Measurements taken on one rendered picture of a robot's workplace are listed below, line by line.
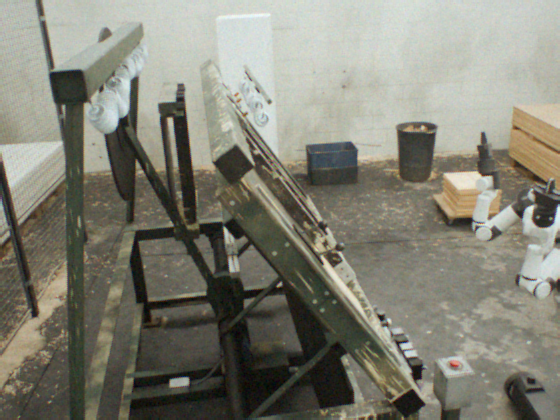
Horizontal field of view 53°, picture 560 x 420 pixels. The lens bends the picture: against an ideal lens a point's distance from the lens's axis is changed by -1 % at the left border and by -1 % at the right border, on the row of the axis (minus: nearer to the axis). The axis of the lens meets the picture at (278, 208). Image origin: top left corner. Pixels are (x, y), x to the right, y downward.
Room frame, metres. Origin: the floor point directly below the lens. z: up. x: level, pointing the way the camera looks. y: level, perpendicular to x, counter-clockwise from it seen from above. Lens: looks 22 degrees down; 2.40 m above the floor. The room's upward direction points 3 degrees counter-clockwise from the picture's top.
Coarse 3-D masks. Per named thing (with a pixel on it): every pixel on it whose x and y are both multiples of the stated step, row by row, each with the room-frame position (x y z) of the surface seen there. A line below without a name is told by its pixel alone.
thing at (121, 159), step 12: (108, 36) 2.65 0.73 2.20; (120, 120) 2.56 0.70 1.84; (120, 132) 2.51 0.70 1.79; (108, 144) 2.21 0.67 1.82; (120, 144) 2.48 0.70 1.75; (108, 156) 2.22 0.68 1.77; (120, 156) 2.45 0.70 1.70; (132, 156) 2.85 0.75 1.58; (120, 168) 2.40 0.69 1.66; (132, 168) 2.78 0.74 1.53; (120, 180) 2.35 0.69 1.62; (132, 180) 2.72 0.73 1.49; (120, 192) 2.33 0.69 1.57
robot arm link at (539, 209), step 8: (536, 192) 2.05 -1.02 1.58; (544, 192) 2.03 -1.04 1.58; (536, 200) 2.05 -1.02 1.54; (544, 200) 2.02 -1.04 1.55; (552, 200) 1.99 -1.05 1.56; (536, 208) 2.05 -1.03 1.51; (544, 208) 2.02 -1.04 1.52; (552, 208) 2.00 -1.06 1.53; (536, 216) 2.04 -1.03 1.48; (544, 216) 2.02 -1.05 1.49; (552, 216) 2.01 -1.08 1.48
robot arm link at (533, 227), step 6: (528, 222) 2.10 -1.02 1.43; (534, 222) 2.05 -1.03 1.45; (540, 222) 2.03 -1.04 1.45; (552, 222) 2.03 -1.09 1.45; (528, 228) 2.08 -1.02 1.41; (534, 228) 2.06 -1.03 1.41; (540, 228) 2.05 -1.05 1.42; (546, 228) 2.04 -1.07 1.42; (528, 234) 2.08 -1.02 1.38; (534, 234) 2.07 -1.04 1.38; (540, 234) 2.05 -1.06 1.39; (546, 234) 2.04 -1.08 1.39
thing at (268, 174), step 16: (224, 96) 2.52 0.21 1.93; (256, 160) 2.56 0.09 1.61; (272, 176) 2.57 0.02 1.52; (288, 192) 2.57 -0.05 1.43; (288, 208) 2.57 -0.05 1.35; (304, 208) 2.63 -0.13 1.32; (304, 224) 2.58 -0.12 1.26; (320, 240) 2.59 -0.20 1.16; (336, 256) 2.60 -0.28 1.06; (336, 272) 2.60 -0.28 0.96; (352, 272) 2.61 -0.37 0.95
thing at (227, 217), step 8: (216, 168) 2.32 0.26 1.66; (216, 176) 2.23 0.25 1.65; (224, 184) 2.08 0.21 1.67; (224, 208) 1.85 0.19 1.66; (224, 216) 1.78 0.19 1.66; (232, 216) 1.74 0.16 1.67; (224, 224) 1.73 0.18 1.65; (232, 224) 1.79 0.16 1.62; (232, 232) 1.76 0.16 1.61; (240, 232) 1.77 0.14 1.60; (256, 248) 1.82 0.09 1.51; (264, 256) 1.82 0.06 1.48; (272, 264) 1.82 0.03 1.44; (296, 296) 1.83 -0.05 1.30; (304, 304) 1.84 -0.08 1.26; (312, 312) 1.84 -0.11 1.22; (328, 336) 1.83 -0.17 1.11; (328, 344) 1.79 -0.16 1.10; (336, 352) 1.81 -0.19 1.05; (344, 352) 1.79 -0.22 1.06
